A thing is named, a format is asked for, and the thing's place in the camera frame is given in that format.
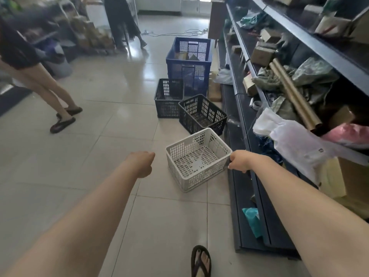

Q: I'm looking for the translucent white plastic bag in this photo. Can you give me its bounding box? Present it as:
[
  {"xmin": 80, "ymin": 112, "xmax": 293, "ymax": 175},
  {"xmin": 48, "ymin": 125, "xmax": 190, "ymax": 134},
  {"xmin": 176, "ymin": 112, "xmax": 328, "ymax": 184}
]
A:
[{"xmin": 215, "ymin": 68, "xmax": 234, "ymax": 86}]

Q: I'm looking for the white chest freezer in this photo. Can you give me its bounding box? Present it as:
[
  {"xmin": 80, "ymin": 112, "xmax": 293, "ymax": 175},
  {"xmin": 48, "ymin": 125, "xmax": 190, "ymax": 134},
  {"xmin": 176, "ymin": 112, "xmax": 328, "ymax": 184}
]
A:
[{"xmin": 86, "ymin": 0, "xmax": 112, "ymax": 28}]

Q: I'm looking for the dark wooden cabinet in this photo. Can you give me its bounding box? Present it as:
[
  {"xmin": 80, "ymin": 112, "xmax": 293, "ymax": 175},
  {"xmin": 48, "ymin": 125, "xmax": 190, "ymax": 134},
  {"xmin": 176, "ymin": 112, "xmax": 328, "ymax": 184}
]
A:
[{"xmin": 207, "ymin": 0, "xmax": 229, "ymax": 41}]

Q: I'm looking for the person's right forearm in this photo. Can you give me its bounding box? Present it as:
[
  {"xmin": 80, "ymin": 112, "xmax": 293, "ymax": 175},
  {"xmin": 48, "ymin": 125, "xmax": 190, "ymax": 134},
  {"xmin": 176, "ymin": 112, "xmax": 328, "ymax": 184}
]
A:
[{"xmin": 250, "ymin": 159, "xmax": 369, "ymax": 277}]

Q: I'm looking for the brown cardboard tube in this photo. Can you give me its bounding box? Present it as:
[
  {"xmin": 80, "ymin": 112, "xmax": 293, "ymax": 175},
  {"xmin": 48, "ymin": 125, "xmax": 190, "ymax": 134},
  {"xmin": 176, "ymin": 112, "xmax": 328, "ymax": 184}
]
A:
[
  {"xmin": 269, "ymin": 63, "xmax": 317, "ymax": 132},
  {"xmin": 273, "ymin": 58, "xmax": 323, "ymax": 128}
]

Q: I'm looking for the cluttered goods shelf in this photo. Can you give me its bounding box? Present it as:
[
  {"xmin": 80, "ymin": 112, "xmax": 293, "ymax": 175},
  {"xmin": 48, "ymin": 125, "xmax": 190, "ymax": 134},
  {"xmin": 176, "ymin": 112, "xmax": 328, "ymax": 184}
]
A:
[{"xmin": 0, "ymin": 0, "xmax": 87, "ymax": 79}]

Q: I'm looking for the flat cardboard box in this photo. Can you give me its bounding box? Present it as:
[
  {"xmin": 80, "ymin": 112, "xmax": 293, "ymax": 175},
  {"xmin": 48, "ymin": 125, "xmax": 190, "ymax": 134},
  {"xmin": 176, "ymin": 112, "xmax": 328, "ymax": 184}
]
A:
[{"xmin": 208, "ymin": 72, "xmax": 223, "ymax": 103}]

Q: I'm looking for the black flip-flop sandal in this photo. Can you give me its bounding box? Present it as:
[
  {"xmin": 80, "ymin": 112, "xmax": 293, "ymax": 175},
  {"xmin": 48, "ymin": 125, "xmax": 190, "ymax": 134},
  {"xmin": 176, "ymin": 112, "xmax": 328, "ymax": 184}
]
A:
[{"xmin": 190, "ymin": 245, "xmax": 212, "ymax": 277}]

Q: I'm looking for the person's foot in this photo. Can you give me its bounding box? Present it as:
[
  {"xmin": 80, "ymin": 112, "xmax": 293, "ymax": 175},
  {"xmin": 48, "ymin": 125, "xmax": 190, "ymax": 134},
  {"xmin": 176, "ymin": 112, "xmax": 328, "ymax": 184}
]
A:
[{"xmin": 194, "ymin": 249, "xmax": 211, "ymax": 277}]

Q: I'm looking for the teal plastic bag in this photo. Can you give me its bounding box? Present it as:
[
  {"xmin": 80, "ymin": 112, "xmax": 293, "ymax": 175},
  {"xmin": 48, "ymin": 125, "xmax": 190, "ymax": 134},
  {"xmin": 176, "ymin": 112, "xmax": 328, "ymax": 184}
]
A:
[{"xmin": 242, "ymin": 208, "xmax": 263, "ymax": 239}]

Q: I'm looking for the beige cardboard box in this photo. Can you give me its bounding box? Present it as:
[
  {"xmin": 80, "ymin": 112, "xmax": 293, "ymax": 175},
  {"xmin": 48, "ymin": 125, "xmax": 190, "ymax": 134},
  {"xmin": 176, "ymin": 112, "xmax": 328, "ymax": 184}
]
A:
[{"xmin": 314, "ymin": 15, "xmax": 351, "ymax": 37}]

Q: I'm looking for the white plastic basket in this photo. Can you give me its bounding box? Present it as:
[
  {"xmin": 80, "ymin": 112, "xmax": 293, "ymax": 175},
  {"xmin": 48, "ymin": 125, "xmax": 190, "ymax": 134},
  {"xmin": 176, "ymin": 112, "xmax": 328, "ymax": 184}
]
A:
[{"xmin": 166, "ymin": 128, "xmax": 233, "ymax": 193}]

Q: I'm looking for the black plastic basket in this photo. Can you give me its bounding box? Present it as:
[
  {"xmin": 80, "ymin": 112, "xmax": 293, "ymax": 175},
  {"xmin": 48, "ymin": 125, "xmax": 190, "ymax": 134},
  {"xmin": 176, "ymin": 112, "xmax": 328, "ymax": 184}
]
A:
[
  {"xmin": 178, "ymin": 94, "xmax": 228, "ymax": 135},
  {"xmin": 154, "ymin": 78, "xmax": 185, "ymax": 118}
]

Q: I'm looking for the dark blue metal shelf unit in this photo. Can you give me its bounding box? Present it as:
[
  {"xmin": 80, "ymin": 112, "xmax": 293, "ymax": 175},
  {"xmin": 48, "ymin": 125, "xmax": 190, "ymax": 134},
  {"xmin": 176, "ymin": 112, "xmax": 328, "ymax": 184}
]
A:
[{"xmin": 215, "ymin": 0, "xmax": 369, "ymax": 258}]

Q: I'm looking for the person's left hand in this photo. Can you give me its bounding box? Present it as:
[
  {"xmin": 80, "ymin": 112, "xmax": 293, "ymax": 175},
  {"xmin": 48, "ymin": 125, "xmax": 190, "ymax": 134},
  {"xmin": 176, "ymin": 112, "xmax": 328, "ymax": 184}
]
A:
[{"xmin": 125, "ymin": 151, "xmax": 156, "ymax": 179}]

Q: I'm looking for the tall brown cardboard box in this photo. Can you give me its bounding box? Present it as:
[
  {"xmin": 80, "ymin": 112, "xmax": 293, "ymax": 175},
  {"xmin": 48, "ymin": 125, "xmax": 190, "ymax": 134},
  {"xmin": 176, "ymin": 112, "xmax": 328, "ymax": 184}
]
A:
[{"xmin": 348, "ymin": 7, "xmax": 369, "ymax": 45}]

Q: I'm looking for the white power cable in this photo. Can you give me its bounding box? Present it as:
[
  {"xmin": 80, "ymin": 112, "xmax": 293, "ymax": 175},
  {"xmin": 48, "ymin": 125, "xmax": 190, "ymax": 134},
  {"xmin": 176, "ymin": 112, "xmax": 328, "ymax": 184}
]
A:
[{"xmin": 142, "ymin": 27, "xmax": 210, "ymax": 38}]

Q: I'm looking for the dark floor mat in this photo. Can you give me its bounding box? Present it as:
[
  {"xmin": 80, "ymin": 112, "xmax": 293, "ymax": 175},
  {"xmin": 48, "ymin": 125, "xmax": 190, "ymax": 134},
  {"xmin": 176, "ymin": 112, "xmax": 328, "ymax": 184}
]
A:
[{"xmin": 0, "ymin": 86, "xmax": 33, "ymax": 117}]

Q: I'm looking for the pink plastic bag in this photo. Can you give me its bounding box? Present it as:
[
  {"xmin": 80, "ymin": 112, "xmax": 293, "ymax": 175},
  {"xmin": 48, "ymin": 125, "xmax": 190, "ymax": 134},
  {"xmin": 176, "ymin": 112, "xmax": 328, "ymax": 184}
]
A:
[{"xmin": 321, "ymin": 124, "xmax": 369, "ymax": 151}]

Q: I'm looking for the large yellowish cardboard box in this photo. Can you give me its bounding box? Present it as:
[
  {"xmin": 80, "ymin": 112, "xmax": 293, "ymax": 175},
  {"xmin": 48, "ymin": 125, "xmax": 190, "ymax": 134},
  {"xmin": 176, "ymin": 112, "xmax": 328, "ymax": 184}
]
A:
[{"xmin": 318, "ymin": 156, "xmax": 369, "ymax": 220}]

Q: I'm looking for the large blue plastic crate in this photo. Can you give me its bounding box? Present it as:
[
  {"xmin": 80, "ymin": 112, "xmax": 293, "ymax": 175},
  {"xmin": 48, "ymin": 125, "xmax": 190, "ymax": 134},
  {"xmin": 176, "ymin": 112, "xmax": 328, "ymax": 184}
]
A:
[{"xmin": 166, "ymin": 37, "xmax": 214, "ymax": 97}]

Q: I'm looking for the white glass door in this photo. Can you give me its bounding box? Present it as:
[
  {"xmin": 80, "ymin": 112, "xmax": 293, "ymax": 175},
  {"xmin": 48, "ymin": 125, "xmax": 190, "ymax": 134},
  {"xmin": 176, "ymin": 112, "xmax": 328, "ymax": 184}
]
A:
[{"xmin": 181, "ymin": 0, "xmax": 213, "ymax": 15}]

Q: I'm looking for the person's left forearm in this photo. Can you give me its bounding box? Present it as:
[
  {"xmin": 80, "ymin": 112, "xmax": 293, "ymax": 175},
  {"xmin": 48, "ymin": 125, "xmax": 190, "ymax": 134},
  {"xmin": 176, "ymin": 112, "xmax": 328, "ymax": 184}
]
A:
[{"xmin": 0, "ymin": 162, "xmax": 139, "ymax": 277}]

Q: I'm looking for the small tan cardboard box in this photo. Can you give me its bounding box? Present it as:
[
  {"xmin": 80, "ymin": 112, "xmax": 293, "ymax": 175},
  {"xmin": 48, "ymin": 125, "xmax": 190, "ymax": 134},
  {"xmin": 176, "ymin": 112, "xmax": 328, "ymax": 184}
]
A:
[{"xmin": 243, "ymin": 74, "xmax": 258, "ymax": 97}]

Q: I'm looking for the camouflage cloth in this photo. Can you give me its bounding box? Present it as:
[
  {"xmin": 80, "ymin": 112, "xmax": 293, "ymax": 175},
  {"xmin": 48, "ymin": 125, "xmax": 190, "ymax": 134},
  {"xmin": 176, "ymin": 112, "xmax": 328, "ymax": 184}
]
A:
[{"xmin": 252, "ymin": 57, "xmax": 341, "ymax": 113}]

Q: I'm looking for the crumpled teal plastic sheet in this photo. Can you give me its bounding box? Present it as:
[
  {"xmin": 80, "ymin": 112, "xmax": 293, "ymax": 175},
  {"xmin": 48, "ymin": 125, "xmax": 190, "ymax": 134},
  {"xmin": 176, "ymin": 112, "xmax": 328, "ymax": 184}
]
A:
[{"xmin": 236, "ymin": 11, "xmax": 268, "ymax": 30}]

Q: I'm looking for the person's right hand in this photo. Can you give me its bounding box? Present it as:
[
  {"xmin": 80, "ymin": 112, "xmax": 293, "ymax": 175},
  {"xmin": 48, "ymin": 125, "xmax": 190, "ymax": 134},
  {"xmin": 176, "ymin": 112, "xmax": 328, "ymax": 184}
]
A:
[{"xmin": 228, "ymin": 150, "xmax": 260, "ymax": 174}]

